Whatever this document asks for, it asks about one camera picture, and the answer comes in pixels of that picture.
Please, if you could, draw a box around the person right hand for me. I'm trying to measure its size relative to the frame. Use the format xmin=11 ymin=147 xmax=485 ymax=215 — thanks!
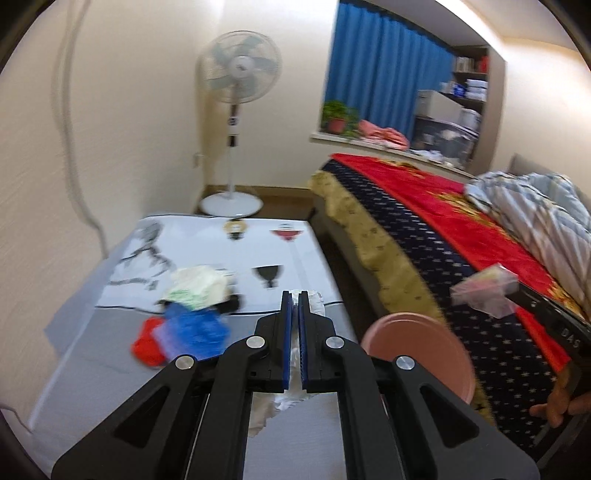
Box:
xmin=529 ymin=367 xmax=591 ymax=428

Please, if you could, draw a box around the white standing fan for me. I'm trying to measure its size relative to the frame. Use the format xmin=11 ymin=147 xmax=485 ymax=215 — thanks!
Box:
xmin=199 ymin=30 xmax=281 ymax=219

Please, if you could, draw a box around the cardboard box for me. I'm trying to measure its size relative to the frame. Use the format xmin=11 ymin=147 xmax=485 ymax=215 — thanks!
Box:
xmin=415 ymin=90 xmax=463 ymax=124

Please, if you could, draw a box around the printed white table mat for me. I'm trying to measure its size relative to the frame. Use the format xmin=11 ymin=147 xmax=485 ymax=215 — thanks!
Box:
xmin=97 ymin=215 xmax=342 ymax=314

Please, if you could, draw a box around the clear plastic bag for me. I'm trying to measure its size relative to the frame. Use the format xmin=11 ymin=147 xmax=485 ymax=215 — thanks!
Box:
xmin=450 ymin=263 xmax=520 ymax=319

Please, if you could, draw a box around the wooden shelf unit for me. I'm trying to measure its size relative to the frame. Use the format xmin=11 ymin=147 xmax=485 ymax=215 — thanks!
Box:
xmin=440 ymin=45 xmax=489 ymax=114

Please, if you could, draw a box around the striped blue quilt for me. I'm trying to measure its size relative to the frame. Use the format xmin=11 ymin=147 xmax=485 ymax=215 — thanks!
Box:
xmin=464 ymin=171 xmax=590 ymax=316

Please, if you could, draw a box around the dark brown sock bundle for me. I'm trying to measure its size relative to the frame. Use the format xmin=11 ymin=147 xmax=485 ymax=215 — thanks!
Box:
xmin=211 ymin=294 xmax=242 ymax=315

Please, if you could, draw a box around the grey wall cable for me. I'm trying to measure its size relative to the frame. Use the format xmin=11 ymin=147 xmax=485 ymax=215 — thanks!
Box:
xmin=50 ymin=0 xmax=110 ymax=259

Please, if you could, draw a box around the lilac striped cloth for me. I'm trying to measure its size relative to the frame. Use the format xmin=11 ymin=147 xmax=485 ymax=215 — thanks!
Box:
xmin=151 ymin=322 xmax=185 ymax=361

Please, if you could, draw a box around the navy star bed sheet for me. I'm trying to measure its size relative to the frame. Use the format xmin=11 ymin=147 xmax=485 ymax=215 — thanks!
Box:
xmin=307 ymin=158 xmax=574 ymax=451

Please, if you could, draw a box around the pink cloth on sill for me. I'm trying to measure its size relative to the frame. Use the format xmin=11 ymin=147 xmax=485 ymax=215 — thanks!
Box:
xmin=358 ymin=120 xmax=410 ymax=151

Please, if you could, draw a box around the pink trash bin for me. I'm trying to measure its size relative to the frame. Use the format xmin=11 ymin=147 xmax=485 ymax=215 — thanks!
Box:
xmin=361 ymin=312 xmax=476 ymax=404

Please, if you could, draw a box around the grey storage bin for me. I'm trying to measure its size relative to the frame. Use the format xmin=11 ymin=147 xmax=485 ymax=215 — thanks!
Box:
xmin=410 ymin=116 xmax=479 ymax=170

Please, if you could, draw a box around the red wrapper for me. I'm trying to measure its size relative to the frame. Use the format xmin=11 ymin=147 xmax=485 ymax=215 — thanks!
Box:
xmin=131 ymin=316 xmax=166 ymax=368

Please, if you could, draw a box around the potted green plant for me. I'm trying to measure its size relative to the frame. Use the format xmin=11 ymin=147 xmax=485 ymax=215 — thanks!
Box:
xmin=321 ymin=100 xmax=359 ymax=138

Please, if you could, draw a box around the low grey table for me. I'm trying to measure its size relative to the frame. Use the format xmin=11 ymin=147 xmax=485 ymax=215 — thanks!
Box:
xmin=32 ymin=215 xmax=355 ymax=479

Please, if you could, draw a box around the blue curtain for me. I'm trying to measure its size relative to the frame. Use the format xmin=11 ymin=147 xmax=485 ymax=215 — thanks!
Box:
xmin=325 ymin=1 xmax=454 ymax=136

